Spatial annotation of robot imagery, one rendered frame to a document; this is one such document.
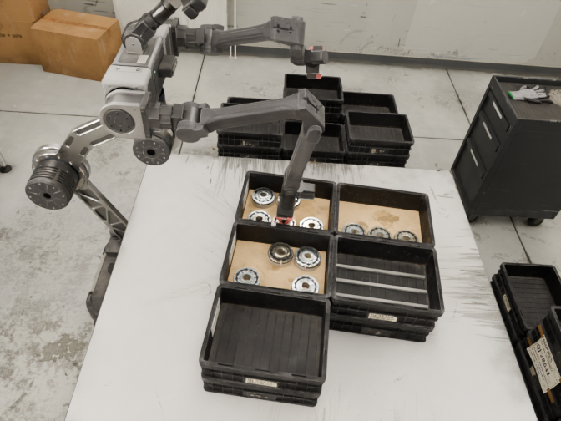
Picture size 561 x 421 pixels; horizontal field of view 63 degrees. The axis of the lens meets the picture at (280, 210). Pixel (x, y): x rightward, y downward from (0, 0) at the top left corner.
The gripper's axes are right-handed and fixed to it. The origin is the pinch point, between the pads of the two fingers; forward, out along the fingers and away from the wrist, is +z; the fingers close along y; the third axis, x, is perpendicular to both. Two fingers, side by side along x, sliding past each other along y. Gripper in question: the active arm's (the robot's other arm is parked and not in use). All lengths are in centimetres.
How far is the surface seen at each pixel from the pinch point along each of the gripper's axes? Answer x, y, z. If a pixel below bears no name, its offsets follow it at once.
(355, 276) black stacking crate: -31.1, -19.0, 4.2
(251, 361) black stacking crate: 3, -60, 7
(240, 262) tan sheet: 14.3, -20.7, 5.9
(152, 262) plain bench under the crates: 52, -17, 20
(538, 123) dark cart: -128, 96, -8
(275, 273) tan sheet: -0.3, -23.4, 5.4
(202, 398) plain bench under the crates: 17, -69, 20
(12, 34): 257, 223, 63
